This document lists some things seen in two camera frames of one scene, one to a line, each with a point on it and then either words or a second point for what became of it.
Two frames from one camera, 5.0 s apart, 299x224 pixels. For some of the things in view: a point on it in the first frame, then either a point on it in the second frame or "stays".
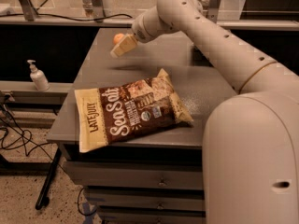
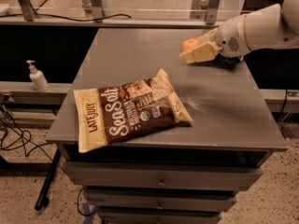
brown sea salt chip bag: [128, 109] stays
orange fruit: [117, 37] → [189, 44]
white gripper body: [139, 30] → [230, 40]
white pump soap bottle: [38, 77] stays
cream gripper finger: [128, 43] → [207, 50]
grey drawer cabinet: [155, 180] stays
